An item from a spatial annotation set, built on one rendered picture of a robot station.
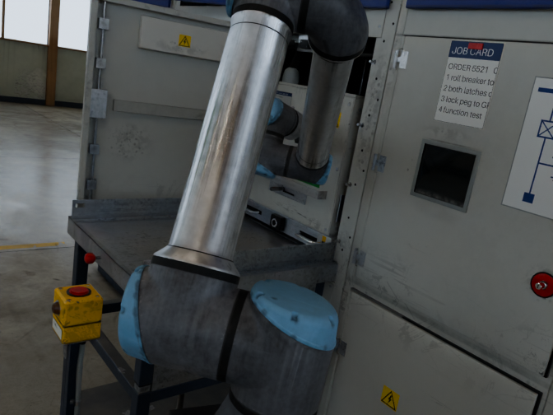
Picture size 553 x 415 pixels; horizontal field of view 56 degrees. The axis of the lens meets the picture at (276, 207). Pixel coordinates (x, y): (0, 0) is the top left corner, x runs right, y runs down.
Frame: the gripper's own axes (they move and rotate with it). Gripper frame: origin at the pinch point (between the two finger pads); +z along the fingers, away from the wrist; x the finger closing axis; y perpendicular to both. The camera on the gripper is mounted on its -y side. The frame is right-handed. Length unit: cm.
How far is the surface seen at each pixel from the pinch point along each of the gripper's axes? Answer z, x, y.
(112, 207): -30, -43, -53
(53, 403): -10, -129, -75
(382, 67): -10.1, 24.4, 19.5
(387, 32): -12.6, 34.3, 18.7
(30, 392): -13, -130, -87
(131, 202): -24, -39, -51
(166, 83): -17, 6, -60
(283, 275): -14.6, -43.9, 11.6
